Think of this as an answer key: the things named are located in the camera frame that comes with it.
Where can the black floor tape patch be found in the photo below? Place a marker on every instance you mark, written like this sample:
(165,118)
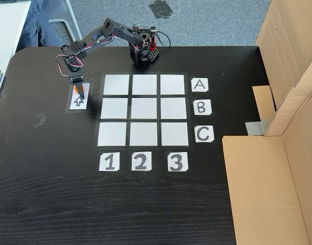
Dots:
(161,9)

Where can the paper label letter C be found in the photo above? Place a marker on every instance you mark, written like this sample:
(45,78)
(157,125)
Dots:
(204,134)

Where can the paper label letter A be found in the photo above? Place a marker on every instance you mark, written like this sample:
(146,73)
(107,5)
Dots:
(199,85)

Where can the chair with white frame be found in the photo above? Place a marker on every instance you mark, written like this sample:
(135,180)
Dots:
(54,5)

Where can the paper label letter B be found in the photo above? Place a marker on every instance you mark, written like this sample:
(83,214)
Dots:
(202,107)

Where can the paper label number 2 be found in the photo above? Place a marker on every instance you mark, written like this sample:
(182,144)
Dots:
(141,161)

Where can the paper label number 1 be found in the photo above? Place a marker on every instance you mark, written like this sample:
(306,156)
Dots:
(109,161)

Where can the brown cardboard screen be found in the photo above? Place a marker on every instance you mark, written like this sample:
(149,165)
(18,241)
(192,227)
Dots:
(260,191)
(286,51)

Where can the paper label number 3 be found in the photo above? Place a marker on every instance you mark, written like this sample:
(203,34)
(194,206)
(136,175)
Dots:
(177,161)

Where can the round orange token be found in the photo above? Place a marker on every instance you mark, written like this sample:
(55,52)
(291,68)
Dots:
(75,89)

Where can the person's leg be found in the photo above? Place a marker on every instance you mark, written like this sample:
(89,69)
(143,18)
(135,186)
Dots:
(38,28)

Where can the red black table clamp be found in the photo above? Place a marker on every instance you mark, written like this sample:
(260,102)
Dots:
(153,38)

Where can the clear tape scraps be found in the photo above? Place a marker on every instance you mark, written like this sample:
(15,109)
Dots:
(40,120)

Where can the white arrow paper sheet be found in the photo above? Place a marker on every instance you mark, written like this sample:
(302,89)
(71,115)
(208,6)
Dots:
(79,105)

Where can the grey duct tape piece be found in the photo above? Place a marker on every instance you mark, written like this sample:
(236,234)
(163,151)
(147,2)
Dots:
(255,127)

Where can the white grid sheet black tape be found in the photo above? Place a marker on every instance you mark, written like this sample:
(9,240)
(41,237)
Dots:
(144,108)

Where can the black device on table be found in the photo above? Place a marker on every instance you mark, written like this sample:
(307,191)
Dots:
(10,1)

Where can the clear tape scrap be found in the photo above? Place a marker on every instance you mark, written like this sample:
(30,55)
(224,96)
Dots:
(5,92)

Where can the white side table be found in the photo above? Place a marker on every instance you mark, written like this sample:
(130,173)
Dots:
(5,30)

